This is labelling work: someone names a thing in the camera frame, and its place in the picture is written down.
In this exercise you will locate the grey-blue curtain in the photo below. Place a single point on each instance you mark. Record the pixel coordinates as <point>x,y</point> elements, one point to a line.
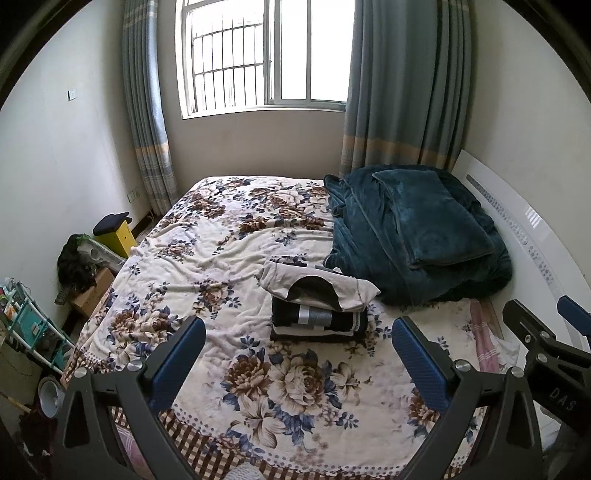
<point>406,87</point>
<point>145,115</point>

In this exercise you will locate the wall socket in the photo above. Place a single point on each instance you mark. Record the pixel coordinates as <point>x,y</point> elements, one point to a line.
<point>134,194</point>

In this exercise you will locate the yellow stool with black cushion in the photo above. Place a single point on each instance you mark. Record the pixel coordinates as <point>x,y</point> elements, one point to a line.
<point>117,235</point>

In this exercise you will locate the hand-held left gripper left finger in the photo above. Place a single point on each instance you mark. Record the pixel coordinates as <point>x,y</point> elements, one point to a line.
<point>178,360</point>

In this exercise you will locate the barred window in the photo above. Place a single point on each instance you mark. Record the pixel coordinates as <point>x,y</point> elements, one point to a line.
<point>268,55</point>

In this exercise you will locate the grey waste bin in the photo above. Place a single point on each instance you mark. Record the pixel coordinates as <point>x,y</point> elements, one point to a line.
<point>51,397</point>

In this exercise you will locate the white and green foam piece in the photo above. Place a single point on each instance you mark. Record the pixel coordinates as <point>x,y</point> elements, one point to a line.
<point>104,254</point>

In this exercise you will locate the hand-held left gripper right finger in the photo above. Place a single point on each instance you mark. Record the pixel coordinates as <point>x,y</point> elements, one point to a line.
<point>418,357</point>

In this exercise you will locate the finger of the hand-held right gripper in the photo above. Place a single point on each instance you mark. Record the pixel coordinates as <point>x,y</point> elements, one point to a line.
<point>528,325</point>
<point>575,311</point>

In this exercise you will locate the floral blanket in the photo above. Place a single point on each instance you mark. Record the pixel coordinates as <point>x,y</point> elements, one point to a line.
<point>207,258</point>

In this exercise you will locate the small white cloth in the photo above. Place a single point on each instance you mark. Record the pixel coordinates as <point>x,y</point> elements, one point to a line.
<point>508,353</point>

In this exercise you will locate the striped dark folded garment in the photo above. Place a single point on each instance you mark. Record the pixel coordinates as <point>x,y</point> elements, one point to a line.
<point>314,318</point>

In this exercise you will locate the dark folded clothes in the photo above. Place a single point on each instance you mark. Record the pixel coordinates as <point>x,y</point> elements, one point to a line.
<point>304,337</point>

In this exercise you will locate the black bag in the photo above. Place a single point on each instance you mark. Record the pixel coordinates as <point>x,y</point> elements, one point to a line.
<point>76,265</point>

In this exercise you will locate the teal storage rack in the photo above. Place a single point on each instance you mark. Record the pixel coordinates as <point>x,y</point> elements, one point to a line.
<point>32,327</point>

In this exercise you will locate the white headboard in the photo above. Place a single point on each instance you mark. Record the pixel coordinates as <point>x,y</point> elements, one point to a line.
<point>531,244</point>

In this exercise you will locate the cardboard box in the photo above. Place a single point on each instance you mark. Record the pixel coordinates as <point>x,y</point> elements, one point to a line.
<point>92,293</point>

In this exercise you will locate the beige long-sleeve shirt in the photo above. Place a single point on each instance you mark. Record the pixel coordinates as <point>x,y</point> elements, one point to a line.
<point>318,281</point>

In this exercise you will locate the teal fleece blanket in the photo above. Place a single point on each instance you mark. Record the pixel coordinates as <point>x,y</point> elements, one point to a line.
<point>369,249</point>

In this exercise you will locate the teal pillow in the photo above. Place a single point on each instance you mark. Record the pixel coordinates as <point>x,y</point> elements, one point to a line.
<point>438,217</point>

